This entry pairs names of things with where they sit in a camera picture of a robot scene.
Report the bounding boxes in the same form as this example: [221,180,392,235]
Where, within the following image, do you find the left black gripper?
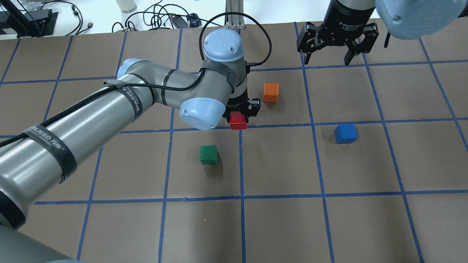
[222,62,261,123]

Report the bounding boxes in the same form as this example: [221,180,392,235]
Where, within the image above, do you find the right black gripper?
[297,22,379,66]

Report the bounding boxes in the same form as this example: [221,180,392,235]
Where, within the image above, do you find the red wooden block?
[229,111,248,130]

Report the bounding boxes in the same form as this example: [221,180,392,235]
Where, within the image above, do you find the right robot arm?
[296,0,467,65]

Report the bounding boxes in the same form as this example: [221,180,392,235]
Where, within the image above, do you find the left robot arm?
[0,28,262,263]

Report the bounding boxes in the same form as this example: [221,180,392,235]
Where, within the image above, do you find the orange wooden block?
[263,83,279,103]

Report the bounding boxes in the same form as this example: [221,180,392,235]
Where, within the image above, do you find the green wooden block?
[200,145,218,165]

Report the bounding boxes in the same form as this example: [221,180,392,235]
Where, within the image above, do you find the blue wooden block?
[334,123,358,145]

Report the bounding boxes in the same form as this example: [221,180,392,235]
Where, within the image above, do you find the brown paper table mat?
[19,18,467,263]

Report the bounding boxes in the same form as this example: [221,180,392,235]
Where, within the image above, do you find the black monitor stand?
[0,0,58,38]

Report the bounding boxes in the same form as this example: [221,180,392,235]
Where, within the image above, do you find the aluminium frame post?
[224,0,245,30]

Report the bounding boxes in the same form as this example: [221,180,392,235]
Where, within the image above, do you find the black cable bundle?
[112,3,223,33]

